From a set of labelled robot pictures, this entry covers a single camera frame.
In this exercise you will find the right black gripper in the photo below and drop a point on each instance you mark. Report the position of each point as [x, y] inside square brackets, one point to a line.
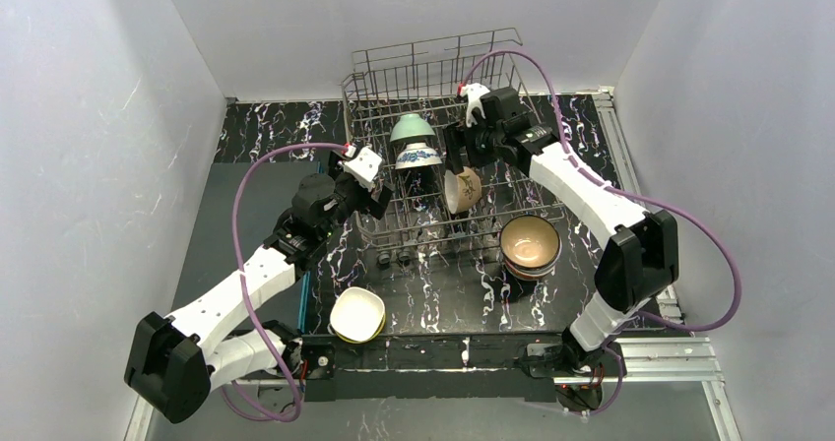
[458, 141]

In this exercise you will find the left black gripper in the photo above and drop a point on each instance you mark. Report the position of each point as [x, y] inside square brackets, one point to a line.
[377, 200]

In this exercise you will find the blue floral bowl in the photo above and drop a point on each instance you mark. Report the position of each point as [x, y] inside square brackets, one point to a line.
[416, 155]

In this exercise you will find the green celadon bowl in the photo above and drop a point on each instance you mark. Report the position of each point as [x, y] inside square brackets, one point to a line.
[410, 126]

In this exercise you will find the cream white round bowl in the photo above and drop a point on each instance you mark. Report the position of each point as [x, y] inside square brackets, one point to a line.
[461, 191]

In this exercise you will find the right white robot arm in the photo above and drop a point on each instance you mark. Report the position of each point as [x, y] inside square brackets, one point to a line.
[640, 248]

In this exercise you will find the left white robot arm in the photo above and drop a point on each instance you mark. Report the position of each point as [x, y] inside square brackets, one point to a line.
[215, 321]

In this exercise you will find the white square bowl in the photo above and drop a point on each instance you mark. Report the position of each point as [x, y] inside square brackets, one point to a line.
[357, 313]

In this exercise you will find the yellow rimmed bowl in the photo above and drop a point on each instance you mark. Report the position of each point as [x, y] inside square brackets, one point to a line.
[376, 333]

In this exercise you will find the grey mat blue edge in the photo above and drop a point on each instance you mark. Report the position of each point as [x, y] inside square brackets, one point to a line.
[210, 256]

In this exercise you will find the tan interior dark bowl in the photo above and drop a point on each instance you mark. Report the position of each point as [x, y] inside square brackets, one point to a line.
[530, 242]

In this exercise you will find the orange striped bowl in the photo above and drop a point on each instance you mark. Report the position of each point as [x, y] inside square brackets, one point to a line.
[529, 274]

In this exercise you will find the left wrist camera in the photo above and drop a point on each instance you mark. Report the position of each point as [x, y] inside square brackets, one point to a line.
[363, 164]

